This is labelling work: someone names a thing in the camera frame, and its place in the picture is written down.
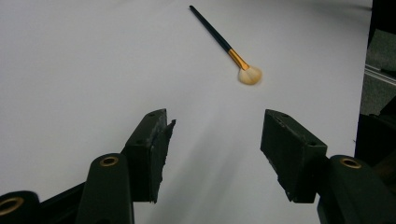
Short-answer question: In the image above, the aluminium rail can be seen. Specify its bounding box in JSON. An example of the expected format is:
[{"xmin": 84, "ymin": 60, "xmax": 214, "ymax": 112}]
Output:
[{"xmin": 363, "ymin": 63, "xmax": 396, "ymax": 87}]

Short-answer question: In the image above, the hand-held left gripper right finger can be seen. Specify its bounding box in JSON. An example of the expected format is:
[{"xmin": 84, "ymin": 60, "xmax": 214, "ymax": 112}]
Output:
[{"xmin": 260, "ymin": 108, "xmax": 329, "ymax": 203}]

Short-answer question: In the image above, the round cream-bristled makeup brush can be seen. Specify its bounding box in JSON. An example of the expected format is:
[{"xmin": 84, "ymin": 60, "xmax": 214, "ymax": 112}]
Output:
[{"xmin": 189, "ymin": 5, "xmax": 263, "ymax": 86}]

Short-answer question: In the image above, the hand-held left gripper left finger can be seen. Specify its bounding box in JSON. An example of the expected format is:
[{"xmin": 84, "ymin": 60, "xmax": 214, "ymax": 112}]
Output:
[{"xmin": 120, "ymin": 107, "xmax": 177, "ymax": 203}]

